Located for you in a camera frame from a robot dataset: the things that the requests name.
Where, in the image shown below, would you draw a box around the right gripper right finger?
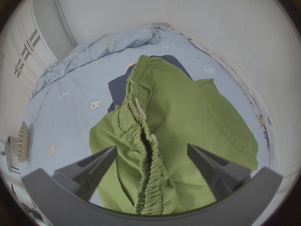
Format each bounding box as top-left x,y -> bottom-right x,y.
187,143 -> 251,203

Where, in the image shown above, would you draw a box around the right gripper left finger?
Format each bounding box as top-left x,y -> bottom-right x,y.
54,145 -> 117,202

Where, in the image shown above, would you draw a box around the green shorts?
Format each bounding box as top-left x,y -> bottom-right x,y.
89,55 -> 259,215

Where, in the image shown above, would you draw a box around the round woven basket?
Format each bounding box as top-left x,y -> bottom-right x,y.
16,123 -> 30,163

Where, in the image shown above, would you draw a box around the dark blue T-shirt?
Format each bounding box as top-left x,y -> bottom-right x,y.
108,55 -> 194,113

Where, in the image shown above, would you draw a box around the pale blue quilt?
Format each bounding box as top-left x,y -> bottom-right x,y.
29,24 -> 161,99

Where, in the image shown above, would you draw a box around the white wardrobe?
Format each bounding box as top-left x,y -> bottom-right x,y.
5,0 -> 78,94

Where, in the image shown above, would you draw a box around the white hanging cord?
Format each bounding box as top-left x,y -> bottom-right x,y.
171,0 -> 180,30

